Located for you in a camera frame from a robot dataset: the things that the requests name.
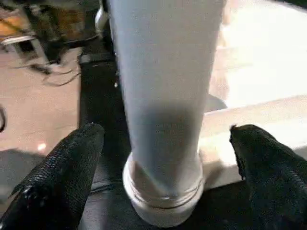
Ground white plastic table top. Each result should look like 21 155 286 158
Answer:
122 0 307 228

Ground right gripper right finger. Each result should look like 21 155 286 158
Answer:
229 124 307 230

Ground black floor cable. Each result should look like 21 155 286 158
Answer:
29 60 82 88

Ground clear box yellow contents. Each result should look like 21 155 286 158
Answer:
0 12 34 44

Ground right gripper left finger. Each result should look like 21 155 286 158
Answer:
0 123 105 230

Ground black tripod stand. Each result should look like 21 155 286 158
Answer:
22 2 72 68

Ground black work mat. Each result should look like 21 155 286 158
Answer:
77 38 307 230

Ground white plastic table leg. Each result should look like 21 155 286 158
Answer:
106 0 226 202

